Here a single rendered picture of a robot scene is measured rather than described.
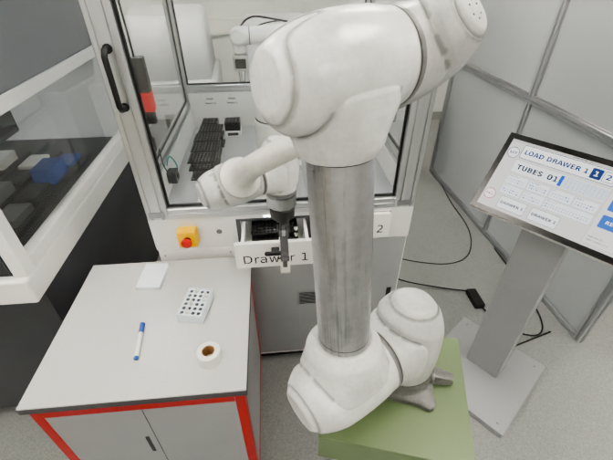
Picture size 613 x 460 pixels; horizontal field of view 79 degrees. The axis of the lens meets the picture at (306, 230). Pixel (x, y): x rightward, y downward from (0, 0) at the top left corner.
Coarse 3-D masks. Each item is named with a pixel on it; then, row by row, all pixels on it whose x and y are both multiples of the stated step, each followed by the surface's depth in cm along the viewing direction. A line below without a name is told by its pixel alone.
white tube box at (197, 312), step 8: (192, 288) 132; (200, 288) 131; (192, 296) 129; (200, 296) 130; (208, 296) 129; (184, 304) 127; (200, 304) 126; (208, 304) 128; (184, 312) 123; (192, 312) 123; (200, 312) 123; (184, 320) 123; (192, 320) 123; (200, 320) 122
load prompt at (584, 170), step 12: (528, 156) 136; (540, 156) 134; (552, 156) 132; (564, 156) 130; (564, 168) 129; (576, 168) 127; (588, 168) 125; (600, 168) 123; (600, 180) 122; (612, 180) 121
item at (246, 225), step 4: (296, 220) 158; (300, 220) 158; (304, 220) 148; (244, 224) 146; (248, 224) 156; (300, 224) 156; (304, 224) 146; (244, 228) 144; (248, 228) 153; (300, 228) 153; (304, 228) 144; (244, 232) 143; (248, 232) 151; (300, 232) 151; (304, 232) 145; (244, 236) 142; (248, 236) 149; (300, 236) 149; (304, 236) 146; (244, 240) 141; (248, 240) 147
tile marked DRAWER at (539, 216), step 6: (534, 210) 131; (540, 210) 130; (528, 216) 132; (534, 216) 131; (540, 216) 130; (546, 216) 129; (552, 216) 128; (558, 216) 127; (540, 222) 130; (546, 222) 129; (552, 222) 128; (558, 222) 127; (552, 228) 127
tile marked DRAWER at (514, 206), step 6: (504, 198) 138; (510, 198) 136; (498, 204) 138; (504, 204) 137; (510, 204) 136; (516, 204) 135; (522, 204) 134; (510, 210) 136; (516, 210) 135; (522, 210) 134
